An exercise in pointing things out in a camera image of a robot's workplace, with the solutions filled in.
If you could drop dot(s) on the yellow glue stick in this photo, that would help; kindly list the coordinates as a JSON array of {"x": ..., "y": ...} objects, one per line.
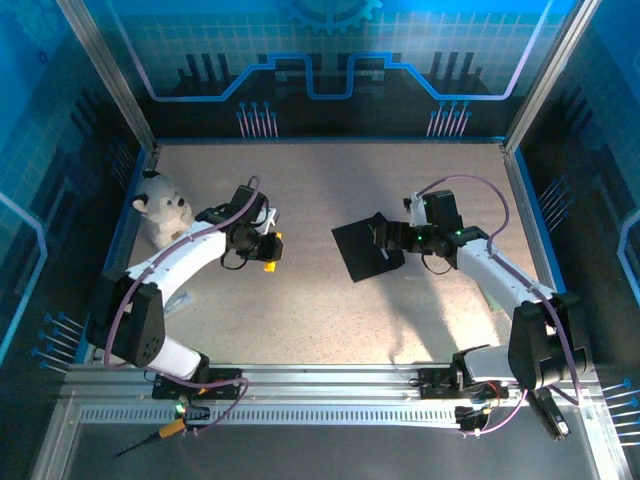
[{"x": 270, "y": 267}]

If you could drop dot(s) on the aluminium side rail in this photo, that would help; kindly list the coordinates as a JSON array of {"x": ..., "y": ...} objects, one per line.
[
  {"x": 100, "y": 345},
  {"x": 532, "y": 225}
]

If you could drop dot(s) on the aluminium frame post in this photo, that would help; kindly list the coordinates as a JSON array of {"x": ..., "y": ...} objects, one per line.
[
  {"x": 550, "y": 75},
  {"x": 107, "y": 75}
]

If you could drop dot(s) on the black handheld device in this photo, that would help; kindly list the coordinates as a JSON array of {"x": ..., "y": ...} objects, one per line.
[{"x": 552, "y": 422}]

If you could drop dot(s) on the clear plastic wrapper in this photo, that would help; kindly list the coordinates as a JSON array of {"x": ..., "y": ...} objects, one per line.
[{"x": 180, "y": 302}]

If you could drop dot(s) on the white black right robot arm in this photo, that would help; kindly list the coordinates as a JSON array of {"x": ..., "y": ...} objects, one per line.
[{"x": 495, "y": 272}]

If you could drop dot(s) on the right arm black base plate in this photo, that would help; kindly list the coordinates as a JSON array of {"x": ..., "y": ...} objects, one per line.
[{"x": 435, "y": 382}]

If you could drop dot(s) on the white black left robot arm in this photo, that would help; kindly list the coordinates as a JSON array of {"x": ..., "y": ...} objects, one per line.
[{"x": 175, "y": 255}]

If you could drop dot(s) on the grey white plush dog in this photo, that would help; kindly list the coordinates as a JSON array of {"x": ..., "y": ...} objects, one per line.
[{"x": 160, "y": 210}]

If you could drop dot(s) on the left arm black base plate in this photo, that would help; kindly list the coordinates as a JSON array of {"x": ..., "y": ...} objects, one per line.
[{"x": 165, "y": 385}]

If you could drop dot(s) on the black envelope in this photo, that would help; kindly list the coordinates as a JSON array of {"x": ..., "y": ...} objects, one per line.
[{"x": 357, "y": 255}]

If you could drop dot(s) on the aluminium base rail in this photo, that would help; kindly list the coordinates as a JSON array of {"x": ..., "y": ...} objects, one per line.
[{"x": 325, "y": 382}]

